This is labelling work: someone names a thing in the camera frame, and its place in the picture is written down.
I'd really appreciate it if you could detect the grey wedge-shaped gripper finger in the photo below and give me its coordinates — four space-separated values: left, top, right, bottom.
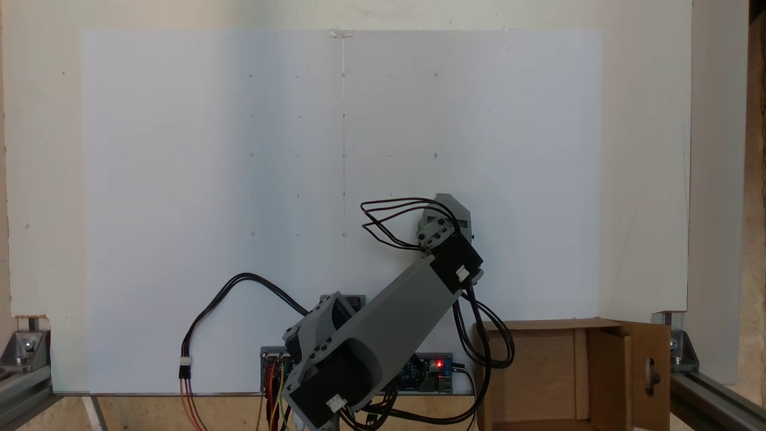
434 193 475 242

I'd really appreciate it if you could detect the blue circuit board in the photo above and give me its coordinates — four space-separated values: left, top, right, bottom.
392 352 455 394

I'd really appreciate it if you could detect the brown cardboard box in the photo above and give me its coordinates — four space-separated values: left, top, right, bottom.
473 317 672 431

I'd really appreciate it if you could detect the white paper sheet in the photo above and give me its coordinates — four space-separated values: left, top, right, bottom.
81 29 603 396

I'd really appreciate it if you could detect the black motor wire bundle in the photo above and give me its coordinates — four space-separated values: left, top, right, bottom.
452 286 516 427
360 198 460 252

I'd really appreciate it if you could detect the yellow jumper wire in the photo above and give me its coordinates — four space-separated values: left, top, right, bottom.
272 358 288 431

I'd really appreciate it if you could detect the metal corner bracket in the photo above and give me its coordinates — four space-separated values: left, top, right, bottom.
652 311 700 373
0 316 52 369

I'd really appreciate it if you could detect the long black cable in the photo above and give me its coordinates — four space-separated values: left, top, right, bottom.
178 272 310 380

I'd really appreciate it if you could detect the red and orange wire pair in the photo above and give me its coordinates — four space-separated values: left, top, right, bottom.
180 377 209 431

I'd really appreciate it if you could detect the aluminium frame rail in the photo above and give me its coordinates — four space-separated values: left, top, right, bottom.
0 364 56 431
669 370 766 431

